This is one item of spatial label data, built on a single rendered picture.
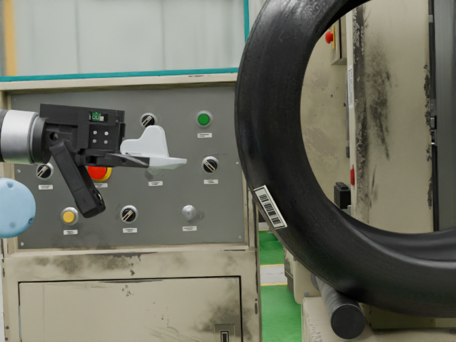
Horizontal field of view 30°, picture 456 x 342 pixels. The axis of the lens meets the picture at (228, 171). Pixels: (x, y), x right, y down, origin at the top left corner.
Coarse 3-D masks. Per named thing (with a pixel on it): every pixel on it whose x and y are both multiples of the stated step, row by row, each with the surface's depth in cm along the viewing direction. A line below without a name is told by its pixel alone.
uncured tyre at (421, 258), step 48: (288, 0) 109; (336, 0) 107; (288, 48) 108; (240, 96) 112; (288, 96) 108; (240, 144) 113; (288, 144) 108; (288, 192) 109; (288, 240) 112; (336, 240) 109; (384, 240) 135; (432, 240) 135; (336, 288) 115; (384, 288) 110; (432, 288) 109
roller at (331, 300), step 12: (324, 288) 126; (324, 300) 122; (336, 300) 114; (348, 300) 113; (336, 312) 110; (348, 312) 109; (360, 312) 110; (336, 324) 110; (348, 324) 110; (360, 324) 109; (348, 336) 110
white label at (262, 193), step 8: (256, 192) 112; (264, 192) 109; (264, 200) 111; (272, 200) 109; (264, 208) 112; (272, 208) 110; (272, 216) 111; (280, 216) 109; (272, 224) 112; (280, 224) 110
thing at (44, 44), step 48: (0, 0) 181; (48, 0) 181; (96, 0) 180; (144, 0) 180; (192, 0) 179; (240, 0) 179; (0, 48) 182; (48, 48) 181; (96, 48) 181; (144, 48) 180; (192, 48) 180; (240, 48) 179
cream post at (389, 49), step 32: (384, 0) 144; (416, 0) 143; (352, 32) 146; (384, 32) 144; (416, 32) 144; (352, 64) 147; (384, 64) 144; (416, 64) 144; (384, 96) 144; (416, 96) 144; (352, 128) 151; (384, 128) 145; (416, 128) 144; (352, 160) 152; (384, 160) 145; (416, 160) 145; (352, 192) 154; (384, 192) 145; (416, 192) 145; (384, 224) 146; (416, 224) 145; (384, 320) 146; (416, 320) 146
